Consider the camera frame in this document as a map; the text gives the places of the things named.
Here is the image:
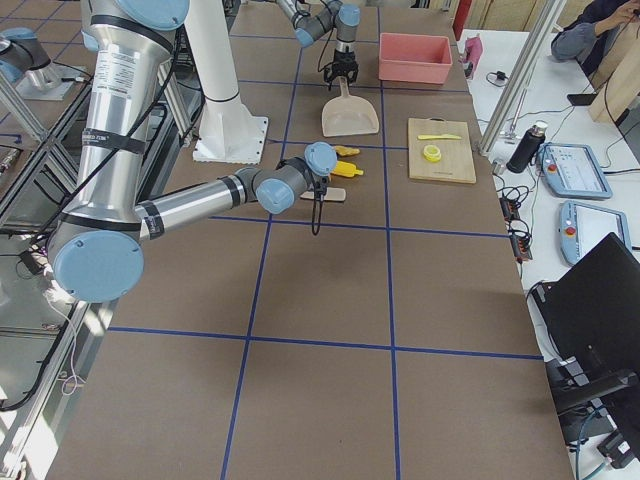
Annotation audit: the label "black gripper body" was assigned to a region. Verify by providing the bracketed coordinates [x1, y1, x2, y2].
[311, 176, 330, 201]
[324, 50, 358, 83]

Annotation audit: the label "beige hand brush black bristles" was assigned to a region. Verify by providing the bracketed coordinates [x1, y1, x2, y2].
[300, 187, 347, 202]

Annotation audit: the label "yellow toy corn cob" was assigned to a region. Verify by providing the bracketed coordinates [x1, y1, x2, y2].
[331, 161, 364, 178]

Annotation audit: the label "beige plastic dustpan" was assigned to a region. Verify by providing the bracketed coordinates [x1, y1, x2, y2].
[321, 77, 379, 137]

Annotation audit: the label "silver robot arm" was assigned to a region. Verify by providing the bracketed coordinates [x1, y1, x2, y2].
[276, 0, 361, 89]
[47, 1, 337, 303]

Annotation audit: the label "pink plastic bin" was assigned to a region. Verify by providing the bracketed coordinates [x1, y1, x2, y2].
[378, 32, 453, 85]

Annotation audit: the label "yellow toy lemon slices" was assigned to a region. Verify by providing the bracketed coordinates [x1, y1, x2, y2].
[422, 144, 442, 163]

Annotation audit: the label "yellow plastic toy knife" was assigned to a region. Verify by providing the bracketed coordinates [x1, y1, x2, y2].
[416, 133, 462, 141]

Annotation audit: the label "pink cloth on stand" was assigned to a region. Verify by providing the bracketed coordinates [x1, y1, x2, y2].
[461, 35, 483, 79]

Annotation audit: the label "bamboo cutting board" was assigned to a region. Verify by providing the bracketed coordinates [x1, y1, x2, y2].
[408, 118, 476, 184]

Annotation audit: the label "black water bottle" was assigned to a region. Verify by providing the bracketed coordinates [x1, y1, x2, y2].
[506, 120, 548, 173]

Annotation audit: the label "blue teach pendant far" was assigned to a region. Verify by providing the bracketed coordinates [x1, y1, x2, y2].
[536, 142, 613, 200]

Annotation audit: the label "blue teach pendant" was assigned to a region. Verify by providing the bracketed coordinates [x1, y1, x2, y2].
[536, 142, 613, 200]
[559, 201, 632, 265]

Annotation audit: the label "seated person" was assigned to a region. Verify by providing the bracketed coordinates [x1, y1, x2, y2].
[551, 0, 639, 77]

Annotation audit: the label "blue teach pendant near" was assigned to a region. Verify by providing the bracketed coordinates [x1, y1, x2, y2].
[559, 201, 632, 265]

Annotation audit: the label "black monitor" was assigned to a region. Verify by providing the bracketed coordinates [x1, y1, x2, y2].
[533, 233, 639, 372]

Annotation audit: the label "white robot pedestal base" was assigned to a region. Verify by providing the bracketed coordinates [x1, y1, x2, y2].
[185, 0, 269, 165]

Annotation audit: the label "aluminium frame post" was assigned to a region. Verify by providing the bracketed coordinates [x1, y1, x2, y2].
[478, 0, 566, 157]

